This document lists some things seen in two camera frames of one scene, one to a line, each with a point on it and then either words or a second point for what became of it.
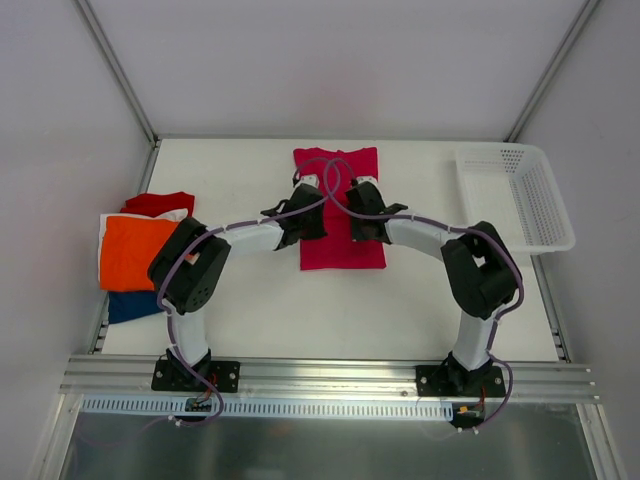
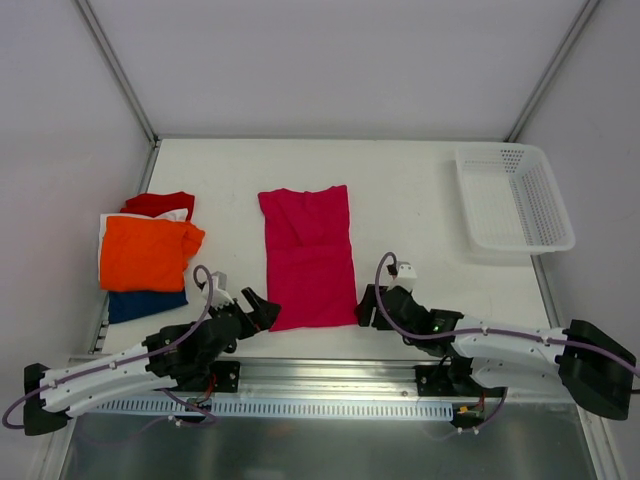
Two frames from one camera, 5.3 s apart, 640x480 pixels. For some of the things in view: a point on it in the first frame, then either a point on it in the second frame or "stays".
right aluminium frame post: x=562 y=51 stays
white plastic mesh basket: x=513 y=188 stays
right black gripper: x=364 y=228 -> x=379 y=306
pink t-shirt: x=336 y=169 -> x=310 y=270
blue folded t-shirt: x=124 y=306 stays
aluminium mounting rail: x=557 y=379 stays
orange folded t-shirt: x=127 y=247 stays
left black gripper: x=310 y=226 -> x=246 y=316
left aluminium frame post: x=120 y=71 stays
